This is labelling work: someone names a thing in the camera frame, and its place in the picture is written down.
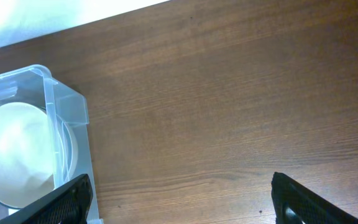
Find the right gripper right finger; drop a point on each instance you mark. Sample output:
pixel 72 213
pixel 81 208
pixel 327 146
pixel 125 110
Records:
pixel 294 203

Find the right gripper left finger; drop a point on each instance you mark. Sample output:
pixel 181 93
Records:
pixel 68 204

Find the cream white bowl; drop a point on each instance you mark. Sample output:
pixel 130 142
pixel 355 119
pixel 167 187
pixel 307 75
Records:
pixel 29 155

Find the clear plastic storage bin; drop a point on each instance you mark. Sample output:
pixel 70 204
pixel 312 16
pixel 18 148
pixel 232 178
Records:
pixel 64 107

